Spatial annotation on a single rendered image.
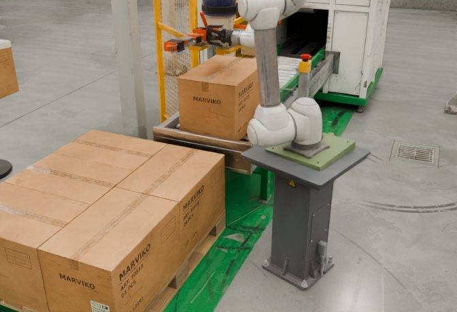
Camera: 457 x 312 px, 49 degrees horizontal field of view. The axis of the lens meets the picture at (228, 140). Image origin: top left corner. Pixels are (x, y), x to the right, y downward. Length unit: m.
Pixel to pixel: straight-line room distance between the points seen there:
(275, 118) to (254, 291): 1.01
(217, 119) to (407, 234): 1.44
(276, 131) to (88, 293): 1.14
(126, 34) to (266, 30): 1.96
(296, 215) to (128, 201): 0.89
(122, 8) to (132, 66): 0.46
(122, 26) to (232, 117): 1.40
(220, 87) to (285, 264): 1.12
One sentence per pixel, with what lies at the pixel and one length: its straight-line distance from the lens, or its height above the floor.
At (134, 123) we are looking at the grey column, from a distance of 4.36.
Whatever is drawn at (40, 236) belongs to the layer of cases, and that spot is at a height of 0.54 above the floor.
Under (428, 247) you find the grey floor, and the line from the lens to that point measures 3.45.
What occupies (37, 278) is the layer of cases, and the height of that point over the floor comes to 0.36.
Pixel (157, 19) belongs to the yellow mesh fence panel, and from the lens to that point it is 4.57.
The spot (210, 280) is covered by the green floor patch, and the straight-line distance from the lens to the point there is 2.98.
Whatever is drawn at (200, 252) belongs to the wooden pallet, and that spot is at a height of 0.02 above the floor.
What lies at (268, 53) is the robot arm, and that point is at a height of 1.31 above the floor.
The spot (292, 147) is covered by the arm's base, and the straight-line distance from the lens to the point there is 2.65.
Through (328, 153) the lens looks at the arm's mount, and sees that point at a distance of 2.64.
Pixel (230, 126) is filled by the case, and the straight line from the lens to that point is 3.17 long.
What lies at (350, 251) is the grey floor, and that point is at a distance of 3.27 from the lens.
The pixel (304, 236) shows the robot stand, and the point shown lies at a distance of 2.79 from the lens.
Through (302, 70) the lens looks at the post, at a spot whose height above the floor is 0.94.
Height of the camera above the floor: 1.93
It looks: 25 degrees down
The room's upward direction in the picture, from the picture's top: straight up
